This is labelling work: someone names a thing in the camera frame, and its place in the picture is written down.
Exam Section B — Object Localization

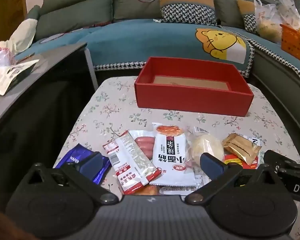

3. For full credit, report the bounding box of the dark grey side table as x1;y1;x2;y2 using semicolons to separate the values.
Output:
0;42;99;140

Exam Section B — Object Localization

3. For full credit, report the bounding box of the paper leaflet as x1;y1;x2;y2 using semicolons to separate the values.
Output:
0;59;40;96

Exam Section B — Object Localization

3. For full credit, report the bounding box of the white noodle snack packet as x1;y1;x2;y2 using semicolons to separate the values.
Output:
149;122;197;187

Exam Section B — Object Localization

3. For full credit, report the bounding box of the white printed plastic bag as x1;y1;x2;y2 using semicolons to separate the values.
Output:
275;0;300;29

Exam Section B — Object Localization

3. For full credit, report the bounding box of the red yellow snack packet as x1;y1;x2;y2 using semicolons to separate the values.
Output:
224;154;259;170

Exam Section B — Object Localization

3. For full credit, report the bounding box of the red white long packet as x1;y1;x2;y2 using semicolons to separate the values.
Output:
102;130;163;195

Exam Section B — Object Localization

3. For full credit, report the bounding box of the cream cloth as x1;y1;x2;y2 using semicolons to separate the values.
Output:
9;19;38;54

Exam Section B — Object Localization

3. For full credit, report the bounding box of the clear bun packet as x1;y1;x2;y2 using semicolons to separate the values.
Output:
185;126;225;170

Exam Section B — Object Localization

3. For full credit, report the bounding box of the red cardboard box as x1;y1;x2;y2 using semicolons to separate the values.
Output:
134;57;255;117

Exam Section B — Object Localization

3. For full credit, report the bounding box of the teal houndstooth trim sofa cover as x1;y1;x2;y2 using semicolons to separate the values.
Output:
250;34;300;84

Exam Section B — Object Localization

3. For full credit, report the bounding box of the white black lettered packet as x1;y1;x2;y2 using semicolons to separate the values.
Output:
242;135;262;147

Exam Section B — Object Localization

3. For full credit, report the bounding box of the plastic bag of fruit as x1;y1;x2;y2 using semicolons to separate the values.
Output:
254;0;284;43

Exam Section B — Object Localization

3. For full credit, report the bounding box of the floral tablecloth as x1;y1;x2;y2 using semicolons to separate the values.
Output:
52;76;300;240

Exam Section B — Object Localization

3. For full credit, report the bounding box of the wooden door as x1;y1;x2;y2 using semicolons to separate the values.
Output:
0;0;28;43

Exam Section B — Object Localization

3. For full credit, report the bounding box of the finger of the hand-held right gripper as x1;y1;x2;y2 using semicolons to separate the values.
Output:
263;150;300;172

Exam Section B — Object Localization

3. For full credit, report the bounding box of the clear sausage packet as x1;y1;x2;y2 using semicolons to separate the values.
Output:
128;130;157;160

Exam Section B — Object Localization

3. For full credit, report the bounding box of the white red plastic bag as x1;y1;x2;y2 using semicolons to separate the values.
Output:
0;39;15;75

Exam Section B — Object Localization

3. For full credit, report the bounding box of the tan houndstooth throw pillow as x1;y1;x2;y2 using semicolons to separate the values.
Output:
237;0;259;34
159;0;217;25

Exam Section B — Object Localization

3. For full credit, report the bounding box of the teal lion print sofa cover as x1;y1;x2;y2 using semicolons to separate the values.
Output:
15;19;255;78

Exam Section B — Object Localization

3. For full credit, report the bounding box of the gold biscuit packet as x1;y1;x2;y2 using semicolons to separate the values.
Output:
222;133;262;165

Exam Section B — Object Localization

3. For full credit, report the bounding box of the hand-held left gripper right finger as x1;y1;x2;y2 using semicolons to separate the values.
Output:
185;152;280;204

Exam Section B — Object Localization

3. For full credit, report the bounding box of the blue wafer packet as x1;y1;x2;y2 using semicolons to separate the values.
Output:
55;143;111;185

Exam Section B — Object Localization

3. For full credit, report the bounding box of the orange plastic basket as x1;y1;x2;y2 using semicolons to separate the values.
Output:
280;24;300;67

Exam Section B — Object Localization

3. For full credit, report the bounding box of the green sofa cushion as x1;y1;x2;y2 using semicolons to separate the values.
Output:
110;0;165;22
35;0;114;40
207;0;258;28

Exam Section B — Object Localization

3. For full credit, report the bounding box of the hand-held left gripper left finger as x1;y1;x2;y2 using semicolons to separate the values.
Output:
25;152;119;204

